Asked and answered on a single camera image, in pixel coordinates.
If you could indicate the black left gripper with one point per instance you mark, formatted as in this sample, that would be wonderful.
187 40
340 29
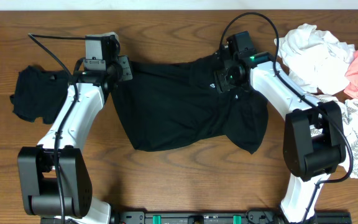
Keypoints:
122 62

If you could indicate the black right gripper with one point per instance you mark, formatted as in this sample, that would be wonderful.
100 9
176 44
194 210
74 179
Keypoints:
222 83

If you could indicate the black polo shirt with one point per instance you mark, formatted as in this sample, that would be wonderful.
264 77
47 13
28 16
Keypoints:
167 106

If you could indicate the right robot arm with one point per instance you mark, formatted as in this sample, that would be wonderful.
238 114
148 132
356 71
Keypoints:
314 143

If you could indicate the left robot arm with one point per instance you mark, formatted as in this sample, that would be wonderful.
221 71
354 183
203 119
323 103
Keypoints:
55 183

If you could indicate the white crumpled garment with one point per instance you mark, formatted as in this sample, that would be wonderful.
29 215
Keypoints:
317 60

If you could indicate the folded black garment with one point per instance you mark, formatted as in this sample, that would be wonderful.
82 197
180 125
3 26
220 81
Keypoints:
39 94

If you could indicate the black mounting rail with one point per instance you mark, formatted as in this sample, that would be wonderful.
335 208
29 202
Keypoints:
252 217

